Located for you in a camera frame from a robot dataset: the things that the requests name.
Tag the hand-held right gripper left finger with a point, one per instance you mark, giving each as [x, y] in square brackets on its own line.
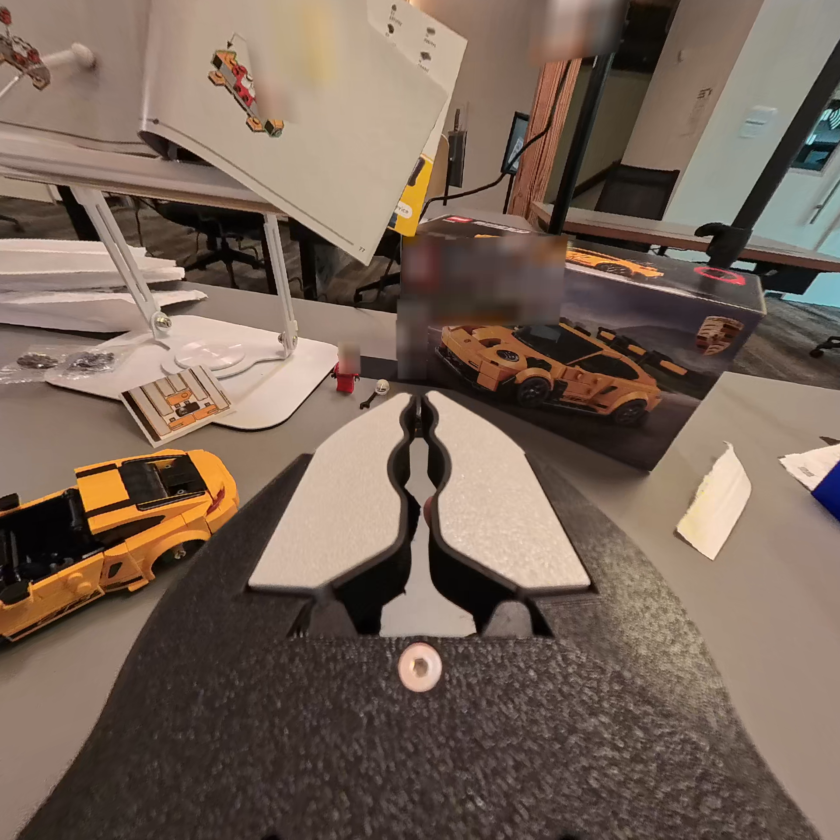
[328, 518]

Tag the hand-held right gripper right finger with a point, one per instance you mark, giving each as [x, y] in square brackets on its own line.
[512, 518]

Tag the small red round lego stud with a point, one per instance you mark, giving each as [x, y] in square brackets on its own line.
[427, 510]

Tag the white book stand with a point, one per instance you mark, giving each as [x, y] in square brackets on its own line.
[262, 387]

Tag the blue plastic bin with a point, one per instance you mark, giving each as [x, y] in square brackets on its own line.
[830, 492]

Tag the lego instruction booklet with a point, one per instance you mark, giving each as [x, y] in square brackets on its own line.
[328, 164]

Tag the red lego minifigure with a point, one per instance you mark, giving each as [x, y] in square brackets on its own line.
[346, 380]

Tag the yellow lego car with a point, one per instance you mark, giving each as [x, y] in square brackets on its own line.
[164, 499]

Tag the lego sticker sheet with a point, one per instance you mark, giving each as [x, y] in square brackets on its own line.
[177, 407]

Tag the black lego set box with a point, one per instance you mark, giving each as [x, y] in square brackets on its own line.
[656, 315]

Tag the torn white paper scrap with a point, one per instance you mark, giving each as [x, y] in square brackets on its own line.
[810, 466]
[718, 505]

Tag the clear plastic bag dark pieces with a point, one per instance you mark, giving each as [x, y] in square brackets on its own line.
[92, 359]

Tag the black office chair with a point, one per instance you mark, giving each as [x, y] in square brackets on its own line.
[216, 229]

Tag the yellow box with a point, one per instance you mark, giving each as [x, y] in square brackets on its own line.
[413, 210]

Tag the wooden office desk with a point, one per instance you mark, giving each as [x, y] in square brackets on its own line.
[656, 229]

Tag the black metal pole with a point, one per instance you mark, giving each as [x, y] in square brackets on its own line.
[581, 144]
[774, 164]

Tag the small wall screen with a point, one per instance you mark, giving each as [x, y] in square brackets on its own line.
[516, 141]

